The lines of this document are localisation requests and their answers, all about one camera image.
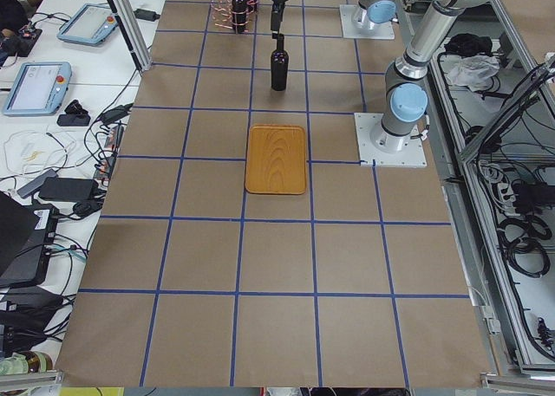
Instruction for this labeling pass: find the teach pendant far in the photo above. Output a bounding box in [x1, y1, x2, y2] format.
[56, 3, 117, 46]

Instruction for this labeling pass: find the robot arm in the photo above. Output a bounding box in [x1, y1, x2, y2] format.
[352, 0, 396, 30]
[370, 0, 491, 154]

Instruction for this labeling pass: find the teach pendant near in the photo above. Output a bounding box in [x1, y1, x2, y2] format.
[2, 62, 72, 117]

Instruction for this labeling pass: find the dark wine bottle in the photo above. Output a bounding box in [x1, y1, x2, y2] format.
[232, 0, 248, 34]
[271, 34, 289, 91]

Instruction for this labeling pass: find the teach pendant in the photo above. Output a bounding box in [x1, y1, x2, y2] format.
[2, 62, 72, 117]
[56, 3, 117, 46]

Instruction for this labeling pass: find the black power adapter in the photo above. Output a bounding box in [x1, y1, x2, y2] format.
[38, 177, 99, 202]

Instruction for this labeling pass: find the copper wire bottle basket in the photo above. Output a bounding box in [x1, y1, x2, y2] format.
[211, 0, 258, 34]

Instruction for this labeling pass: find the black laptop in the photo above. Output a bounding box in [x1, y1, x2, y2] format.
[1, 194, 58, 289]

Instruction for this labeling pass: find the wooden tray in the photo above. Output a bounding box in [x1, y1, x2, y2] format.
[245, 124, 307, 195]

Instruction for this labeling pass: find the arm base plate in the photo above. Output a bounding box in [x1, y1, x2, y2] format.
[354, 113, 427, 168]
[340, 1, 395, 40]

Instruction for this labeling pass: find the aluminium frame post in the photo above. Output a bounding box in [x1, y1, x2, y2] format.
[107, 0, 152, 74]

